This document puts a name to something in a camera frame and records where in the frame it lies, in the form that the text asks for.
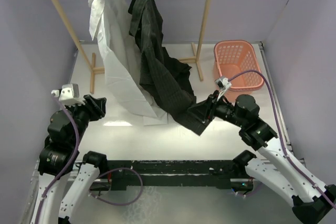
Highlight white shirt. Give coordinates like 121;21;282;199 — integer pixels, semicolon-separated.
88;0;168;126

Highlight black striped shirt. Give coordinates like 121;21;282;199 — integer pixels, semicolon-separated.
128;0;206;135

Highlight wooden clothes rack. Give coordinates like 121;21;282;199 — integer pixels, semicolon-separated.
51;0;211;94

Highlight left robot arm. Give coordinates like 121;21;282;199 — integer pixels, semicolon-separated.
31;95;108;223

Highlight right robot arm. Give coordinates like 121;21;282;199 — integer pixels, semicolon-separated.
188;91;335;223

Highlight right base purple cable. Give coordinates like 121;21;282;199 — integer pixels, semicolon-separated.
235;182;263;198

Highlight pink laundry basket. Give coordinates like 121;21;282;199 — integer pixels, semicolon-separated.
213;40;264;95

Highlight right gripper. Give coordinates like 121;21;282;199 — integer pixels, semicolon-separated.
188;90;246;127

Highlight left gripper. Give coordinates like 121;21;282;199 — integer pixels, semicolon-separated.
65;94;107;146

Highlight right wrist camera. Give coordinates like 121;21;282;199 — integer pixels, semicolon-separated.
215;77;232;101

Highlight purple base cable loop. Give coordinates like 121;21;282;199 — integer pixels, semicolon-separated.
88;167;144;206

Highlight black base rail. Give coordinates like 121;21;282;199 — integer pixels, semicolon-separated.
76;158;255;191

